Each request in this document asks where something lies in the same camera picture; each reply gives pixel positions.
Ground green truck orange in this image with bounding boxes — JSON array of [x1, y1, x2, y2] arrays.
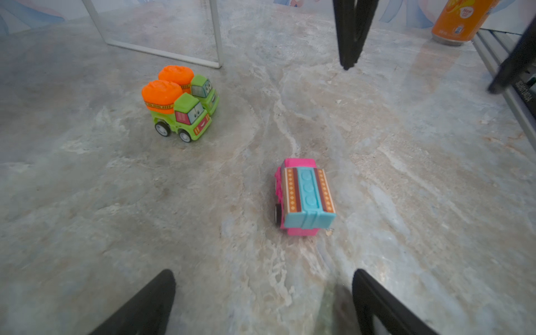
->
[[159, 66, 220, 116], [141, 80, 212, 143]]

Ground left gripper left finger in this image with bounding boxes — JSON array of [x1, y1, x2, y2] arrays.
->
[[92, 269, 176, 334]]

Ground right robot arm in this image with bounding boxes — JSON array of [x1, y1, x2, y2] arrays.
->
[[333, 1, 535, 94]]

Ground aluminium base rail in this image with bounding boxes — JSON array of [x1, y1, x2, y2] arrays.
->
[[473, 29, 535, 147]]

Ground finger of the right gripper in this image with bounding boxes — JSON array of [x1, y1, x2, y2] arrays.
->
[[333, 0, 355, 71], [352, 0, 379, 64]]

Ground orange drink can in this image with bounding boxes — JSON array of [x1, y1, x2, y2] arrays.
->
[[431, 0, 500, 46]]

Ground wooden two-tier shelf white frame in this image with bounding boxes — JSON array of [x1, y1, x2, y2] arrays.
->
[[83, 1, 224, 69]]

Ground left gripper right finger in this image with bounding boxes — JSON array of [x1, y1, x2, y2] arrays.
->
[[352, 269, 436, 334]]

